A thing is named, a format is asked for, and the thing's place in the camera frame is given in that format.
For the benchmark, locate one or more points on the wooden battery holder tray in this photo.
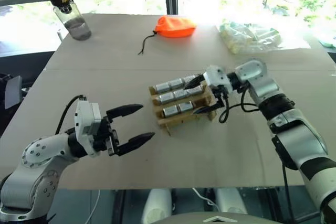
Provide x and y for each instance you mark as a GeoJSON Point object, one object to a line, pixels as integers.
{"type": "Point", "coordinates": [183, 121]}

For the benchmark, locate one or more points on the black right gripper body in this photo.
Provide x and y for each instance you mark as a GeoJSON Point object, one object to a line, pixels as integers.
{"type": "Point", "coordinates": [221, 95]}

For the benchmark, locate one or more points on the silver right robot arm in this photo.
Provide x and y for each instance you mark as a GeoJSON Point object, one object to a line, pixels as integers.
{"type": "Point", "coordinates": [302, 134]}

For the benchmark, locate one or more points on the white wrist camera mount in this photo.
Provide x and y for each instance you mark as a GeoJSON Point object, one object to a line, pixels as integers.
{"type": "Point", "coordinates": [216, 77]}
{"type": "Point", "coordinates": [84, 119]}

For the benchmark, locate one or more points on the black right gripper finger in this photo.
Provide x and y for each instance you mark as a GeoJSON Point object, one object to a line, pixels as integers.
{"type": "Point", "coordinates": [207, 109]}
{"type": "Point", "coordinates": [194, 82]}

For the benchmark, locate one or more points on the pale green object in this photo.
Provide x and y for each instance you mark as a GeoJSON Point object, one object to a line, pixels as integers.
{"type": "Point", "coordinates": [328, 41]}

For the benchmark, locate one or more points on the clear plastic bag of packets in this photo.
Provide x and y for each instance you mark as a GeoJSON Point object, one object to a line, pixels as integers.
{"type": "Point", "coordinates": [249, 36]}

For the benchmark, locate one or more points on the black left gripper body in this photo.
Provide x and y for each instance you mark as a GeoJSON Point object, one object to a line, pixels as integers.
{"type": "Point", "coordinates": [103, 136]}

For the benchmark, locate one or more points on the clear bottle with black cap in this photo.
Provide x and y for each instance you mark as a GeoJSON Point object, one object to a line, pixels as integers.
{"type": "Point", "coordinates": [76, 24]}

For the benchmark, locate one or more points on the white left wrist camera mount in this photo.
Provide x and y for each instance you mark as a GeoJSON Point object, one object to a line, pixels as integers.
{"type": "Point", "coordinates": [84, 119]}

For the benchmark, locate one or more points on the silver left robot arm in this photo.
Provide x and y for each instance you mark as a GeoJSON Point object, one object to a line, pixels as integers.
{"type": "Point", "coordinates": [39, 155]}

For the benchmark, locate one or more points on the grey rounded shape white triangle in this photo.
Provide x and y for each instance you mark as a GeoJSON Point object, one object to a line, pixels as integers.
{"type": "Point", "coordinates": [215, 218]}

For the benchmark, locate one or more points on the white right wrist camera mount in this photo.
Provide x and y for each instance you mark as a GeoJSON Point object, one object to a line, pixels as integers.
{"type": "Point", "coordinates": [216, 77]}

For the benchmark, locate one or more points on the small silver camera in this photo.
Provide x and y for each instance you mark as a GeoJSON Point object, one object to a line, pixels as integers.
{"type": "Point", "coordinates": [165, 98]}
{"type": "Point", "coordinates": [176, 84]}
{"type": "Point", "coordinates": [188, 80]}
{"type": "Point", "coordinates": [193, 92]}
{"type": "Point", "coordinates": [171, 111]}
{"type": "Point", "coordinates": [186, 107]}
{"type": "Point", "coordinates": [180, 95]}
{"type": "Point", "coordinates": [162, 87]}

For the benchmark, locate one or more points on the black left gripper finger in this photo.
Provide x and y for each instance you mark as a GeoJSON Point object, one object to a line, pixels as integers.
{"type": "Point", "coordinates": [126, 109]}
{"type": "Point", "coordinates": [139, 140]}

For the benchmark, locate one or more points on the dark chair with grey panel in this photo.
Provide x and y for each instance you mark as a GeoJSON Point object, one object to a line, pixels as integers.
{"type": "Point", "coordinates": [13, 90]}

